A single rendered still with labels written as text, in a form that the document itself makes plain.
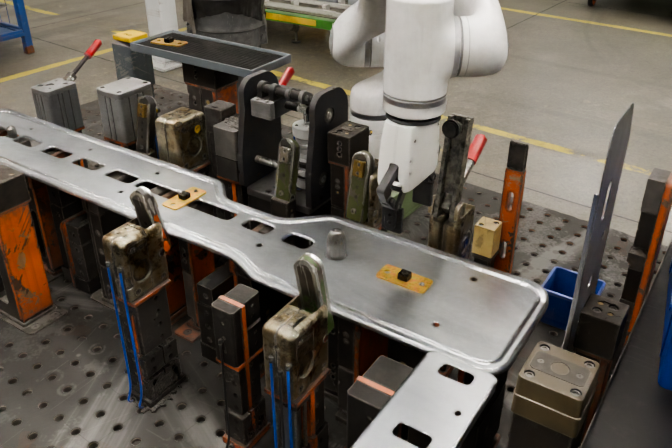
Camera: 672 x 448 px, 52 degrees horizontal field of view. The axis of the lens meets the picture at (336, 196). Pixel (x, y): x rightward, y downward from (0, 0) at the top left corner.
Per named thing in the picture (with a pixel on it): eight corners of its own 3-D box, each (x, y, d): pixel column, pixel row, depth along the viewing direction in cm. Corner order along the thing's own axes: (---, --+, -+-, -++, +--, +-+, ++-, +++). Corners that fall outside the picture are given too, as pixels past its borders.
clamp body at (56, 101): (50, 216, 182) (20, 87, 165) (85, 199, 190) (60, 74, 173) (74, 227, 178) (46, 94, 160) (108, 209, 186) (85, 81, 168)
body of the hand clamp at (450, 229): (416, 369, 132) (427, 210, 115) (432, 349, 137) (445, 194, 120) (444, 381, 129) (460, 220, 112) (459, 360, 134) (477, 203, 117)
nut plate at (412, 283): (374, 276, 107) (374, 270, 106) (386, 265, 110) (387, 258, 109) (423, 294, 103) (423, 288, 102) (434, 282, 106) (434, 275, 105)
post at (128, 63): (133, 199, 191) (108, 42, 169) (154, 188, 196) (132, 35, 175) (153, 206, 187) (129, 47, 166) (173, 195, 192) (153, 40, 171)
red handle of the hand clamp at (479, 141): (432, 204, 113) (470, 129, 119) (434, 211, 115) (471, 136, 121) (455, 211, 111) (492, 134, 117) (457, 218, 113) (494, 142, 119)
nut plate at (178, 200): (175, 211, 125) (174, 205, 124) (160, 205, 127) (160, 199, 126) (207, 192, 131) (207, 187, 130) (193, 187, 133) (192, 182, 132)
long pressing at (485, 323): (-83, 140, 155) (-85, 134, 154) (7, 109, 171) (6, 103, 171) (499, 384, 88) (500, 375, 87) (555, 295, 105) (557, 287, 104)
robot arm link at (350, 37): (395, 75, 168) (328, 75, 168) (394, 30, 171) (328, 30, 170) (423, -41, 119) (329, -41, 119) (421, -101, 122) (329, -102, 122)
